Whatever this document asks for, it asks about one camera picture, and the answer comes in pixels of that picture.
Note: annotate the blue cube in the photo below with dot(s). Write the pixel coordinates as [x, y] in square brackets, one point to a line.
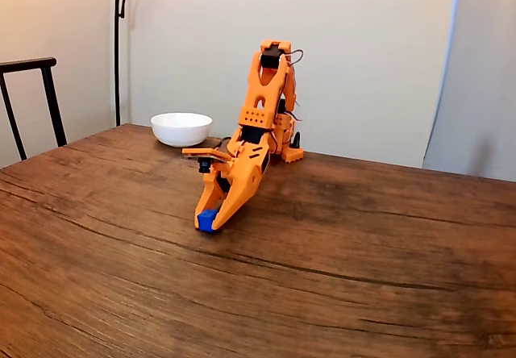
[206, 221]

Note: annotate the white bowl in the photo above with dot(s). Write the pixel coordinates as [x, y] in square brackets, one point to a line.
[181, 130]

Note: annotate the black table clamp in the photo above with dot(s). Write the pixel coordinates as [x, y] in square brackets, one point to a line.
[298, 138]

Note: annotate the black floor lamp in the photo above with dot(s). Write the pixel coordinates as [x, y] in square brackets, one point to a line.
[117, 51]

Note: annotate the black chair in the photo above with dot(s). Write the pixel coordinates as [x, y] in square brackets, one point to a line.
[50, 92]

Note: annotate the pale curtain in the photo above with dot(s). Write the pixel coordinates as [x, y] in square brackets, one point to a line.
[475, 92]

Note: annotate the orange gripper camera mount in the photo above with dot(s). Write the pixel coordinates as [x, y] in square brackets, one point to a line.
[205, 154]

